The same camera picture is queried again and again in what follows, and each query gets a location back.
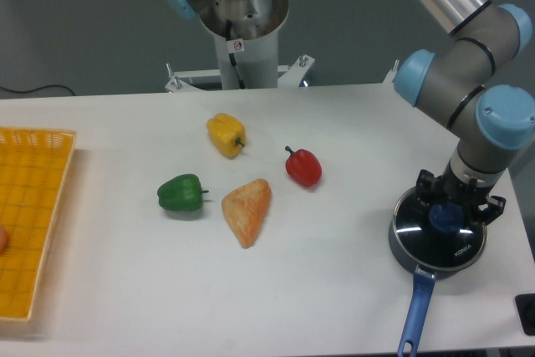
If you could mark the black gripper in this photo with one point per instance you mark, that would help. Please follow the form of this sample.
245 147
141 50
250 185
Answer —
472 196

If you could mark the glass pot lid blue knob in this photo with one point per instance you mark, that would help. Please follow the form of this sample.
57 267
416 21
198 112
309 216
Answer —
438 238

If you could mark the triangular bread slice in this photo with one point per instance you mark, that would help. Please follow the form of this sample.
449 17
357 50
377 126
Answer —
245 208

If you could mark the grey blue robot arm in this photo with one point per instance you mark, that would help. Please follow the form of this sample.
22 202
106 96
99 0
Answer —
492 124

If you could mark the black table corner device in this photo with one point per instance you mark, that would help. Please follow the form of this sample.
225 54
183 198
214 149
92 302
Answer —
525 308

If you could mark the red bell pepper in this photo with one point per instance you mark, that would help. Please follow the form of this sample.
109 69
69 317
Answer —
303 166

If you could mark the yellow bell pepper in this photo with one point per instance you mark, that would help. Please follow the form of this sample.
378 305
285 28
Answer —
227 134

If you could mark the green bell pepper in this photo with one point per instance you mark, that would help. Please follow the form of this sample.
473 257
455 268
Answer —
182 193

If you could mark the yellow woven basket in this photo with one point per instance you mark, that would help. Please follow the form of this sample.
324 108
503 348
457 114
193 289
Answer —
34 166

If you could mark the orange round object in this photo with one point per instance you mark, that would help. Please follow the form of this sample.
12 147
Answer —
4 239

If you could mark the blue saucepan with handle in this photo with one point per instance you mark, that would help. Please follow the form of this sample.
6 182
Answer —
423 284

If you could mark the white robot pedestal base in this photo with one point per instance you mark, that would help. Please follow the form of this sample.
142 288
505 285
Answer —
245 35

